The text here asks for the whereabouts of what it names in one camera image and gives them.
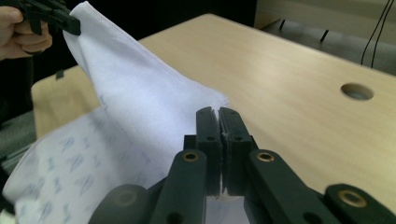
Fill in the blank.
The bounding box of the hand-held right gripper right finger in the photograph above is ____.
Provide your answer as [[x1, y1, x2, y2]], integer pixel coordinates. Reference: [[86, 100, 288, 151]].
[[219, 106, 260, 197]]

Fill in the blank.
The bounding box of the white cloth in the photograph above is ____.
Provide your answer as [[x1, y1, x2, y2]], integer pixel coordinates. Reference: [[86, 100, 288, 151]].
[[0, 0, 250, 224]]

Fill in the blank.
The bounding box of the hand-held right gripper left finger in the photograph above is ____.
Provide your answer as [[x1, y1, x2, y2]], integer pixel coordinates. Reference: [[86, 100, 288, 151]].
[[183, 106, 224, 197]]

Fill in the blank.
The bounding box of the black wall cable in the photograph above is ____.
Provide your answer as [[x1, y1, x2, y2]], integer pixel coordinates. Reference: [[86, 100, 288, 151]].
[[371, 6, 396, 69], [361, 0, 392, 66]]

